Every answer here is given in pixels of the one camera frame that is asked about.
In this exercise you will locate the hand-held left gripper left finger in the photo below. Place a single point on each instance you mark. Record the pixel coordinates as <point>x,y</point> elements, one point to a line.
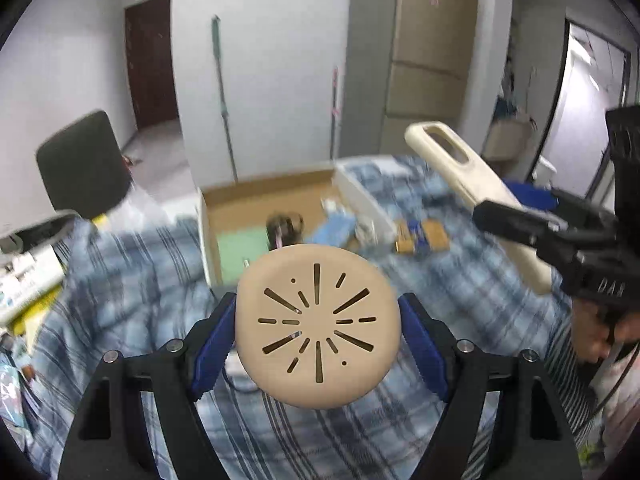
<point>212,355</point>

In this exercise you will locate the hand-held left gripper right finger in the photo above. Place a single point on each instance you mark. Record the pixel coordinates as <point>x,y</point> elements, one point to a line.
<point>425,350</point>

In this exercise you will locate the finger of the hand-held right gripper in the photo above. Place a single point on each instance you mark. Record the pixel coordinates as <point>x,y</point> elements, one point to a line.
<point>535,195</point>
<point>515,225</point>

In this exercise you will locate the cream floral phone case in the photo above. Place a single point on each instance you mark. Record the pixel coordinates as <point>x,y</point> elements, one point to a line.
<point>480,175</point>

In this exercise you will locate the beige round slotted disc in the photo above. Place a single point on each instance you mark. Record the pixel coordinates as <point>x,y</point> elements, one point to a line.
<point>350,375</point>

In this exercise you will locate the green pouch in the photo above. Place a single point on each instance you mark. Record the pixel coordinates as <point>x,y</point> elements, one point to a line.
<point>240,255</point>

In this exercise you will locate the dark small item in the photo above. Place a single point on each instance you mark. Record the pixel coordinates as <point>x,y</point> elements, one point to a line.
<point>285,230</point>

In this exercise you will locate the shallow cardboard box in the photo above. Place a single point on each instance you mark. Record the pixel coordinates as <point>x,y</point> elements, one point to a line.
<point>235,210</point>

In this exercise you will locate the light blue plastic item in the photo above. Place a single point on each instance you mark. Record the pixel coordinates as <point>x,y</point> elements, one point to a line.
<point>332,230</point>

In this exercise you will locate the person's right hand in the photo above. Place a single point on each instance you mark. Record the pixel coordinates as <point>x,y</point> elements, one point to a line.
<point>592,332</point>

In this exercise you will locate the light wooden cabinet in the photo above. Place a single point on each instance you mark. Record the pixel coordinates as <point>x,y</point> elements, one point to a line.
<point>507,140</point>

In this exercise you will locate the blue plaid blanket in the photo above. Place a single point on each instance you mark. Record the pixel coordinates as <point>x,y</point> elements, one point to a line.
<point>140,300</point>

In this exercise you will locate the blue cloth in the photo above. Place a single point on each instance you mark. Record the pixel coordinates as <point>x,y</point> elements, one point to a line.
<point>505,109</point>

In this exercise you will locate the yellow blue packet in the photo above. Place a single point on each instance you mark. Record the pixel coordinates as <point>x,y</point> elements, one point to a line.
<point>420,237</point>

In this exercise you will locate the clear plastic bag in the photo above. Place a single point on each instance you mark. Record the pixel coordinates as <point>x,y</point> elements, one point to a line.
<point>142,207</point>

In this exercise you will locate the gold refrigerator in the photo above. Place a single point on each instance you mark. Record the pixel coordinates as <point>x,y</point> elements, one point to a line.
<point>430,60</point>

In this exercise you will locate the yellow sticky notes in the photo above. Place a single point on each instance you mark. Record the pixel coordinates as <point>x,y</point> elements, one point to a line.
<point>25,322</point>

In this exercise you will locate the white tissue pack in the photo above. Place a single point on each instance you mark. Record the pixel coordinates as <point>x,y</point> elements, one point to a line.
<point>30,280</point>

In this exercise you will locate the grey folded bag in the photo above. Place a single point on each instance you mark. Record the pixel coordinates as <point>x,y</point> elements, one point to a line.
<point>35,232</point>

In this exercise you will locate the black chair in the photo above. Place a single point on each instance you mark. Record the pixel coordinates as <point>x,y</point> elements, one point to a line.
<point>85,165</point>

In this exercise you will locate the dark wooden door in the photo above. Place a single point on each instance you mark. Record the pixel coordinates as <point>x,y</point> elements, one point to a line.
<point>152,60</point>

